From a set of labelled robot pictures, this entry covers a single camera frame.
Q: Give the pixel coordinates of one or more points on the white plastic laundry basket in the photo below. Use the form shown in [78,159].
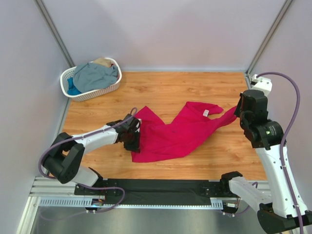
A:
[91,94]

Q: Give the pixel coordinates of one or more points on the red t shirt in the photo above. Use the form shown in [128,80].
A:
[193,125]

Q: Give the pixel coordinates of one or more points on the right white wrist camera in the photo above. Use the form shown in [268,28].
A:
[262,84]

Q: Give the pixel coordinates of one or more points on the grey blue shirt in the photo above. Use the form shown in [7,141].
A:
[91,76]

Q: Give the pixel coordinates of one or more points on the beige garment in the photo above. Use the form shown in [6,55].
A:
[103,61]

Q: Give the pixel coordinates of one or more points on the aluminium frame rail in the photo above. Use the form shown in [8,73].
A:
[46,188]

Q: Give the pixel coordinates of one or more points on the slotted grey cable duct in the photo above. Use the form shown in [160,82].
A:
[210,204]

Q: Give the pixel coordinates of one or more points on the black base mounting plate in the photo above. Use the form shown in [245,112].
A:
[164,190]

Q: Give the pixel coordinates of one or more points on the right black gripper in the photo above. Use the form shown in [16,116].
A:
[240,107]

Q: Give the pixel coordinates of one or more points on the bright blue garment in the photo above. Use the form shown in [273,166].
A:
[72,90]

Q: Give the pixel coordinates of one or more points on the right aluminium corner post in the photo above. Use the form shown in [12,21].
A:
[271,32]

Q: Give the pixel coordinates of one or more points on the aluminium corner post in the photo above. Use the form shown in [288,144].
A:
[55,33]
[271,32]

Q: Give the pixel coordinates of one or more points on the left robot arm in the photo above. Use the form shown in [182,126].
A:
[62,161]

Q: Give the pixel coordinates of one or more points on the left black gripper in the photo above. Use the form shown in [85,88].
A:
[134,136]

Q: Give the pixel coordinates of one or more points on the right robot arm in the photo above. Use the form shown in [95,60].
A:
[283,209]

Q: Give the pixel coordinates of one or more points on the left aluminium corner post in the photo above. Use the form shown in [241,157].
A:
[55,33]

